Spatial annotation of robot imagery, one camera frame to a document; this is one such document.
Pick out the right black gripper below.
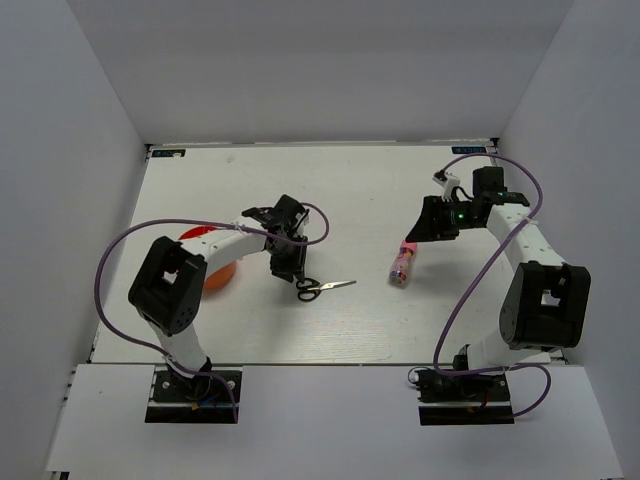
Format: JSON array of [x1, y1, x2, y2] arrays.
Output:
[[406, 195, 483, 242]]

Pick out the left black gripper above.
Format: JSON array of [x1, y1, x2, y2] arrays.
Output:
[[268, 232, 309, 283]]

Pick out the black handled scissors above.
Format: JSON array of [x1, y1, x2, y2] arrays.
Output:
[[296, 278, 357, 303]]

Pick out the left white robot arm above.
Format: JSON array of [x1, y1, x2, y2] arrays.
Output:
[[128, 195, 309, 399]]

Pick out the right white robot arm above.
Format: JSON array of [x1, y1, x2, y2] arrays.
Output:
[[407, 167, 591, 399]]

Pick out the orange round container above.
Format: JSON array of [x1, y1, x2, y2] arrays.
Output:
[[178, 225, 237, 295]]

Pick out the right blue table label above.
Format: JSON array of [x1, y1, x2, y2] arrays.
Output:
[[451, 145, 487, 155]]

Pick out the blue table label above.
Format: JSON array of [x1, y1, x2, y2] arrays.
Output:
[[151, 149, 186, 158], [451, 145, 487, 155]]

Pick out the pink marker tube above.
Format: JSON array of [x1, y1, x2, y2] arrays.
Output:
[[388, 241, 418, 287]]

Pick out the left blue table label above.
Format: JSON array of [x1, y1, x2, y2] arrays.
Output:
[[151, 149, 186, 158]]

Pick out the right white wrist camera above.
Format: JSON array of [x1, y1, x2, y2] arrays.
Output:
[[433, 170, 461, 201]]

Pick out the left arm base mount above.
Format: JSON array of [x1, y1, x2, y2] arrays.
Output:
[[145, 367, 242, 425]]

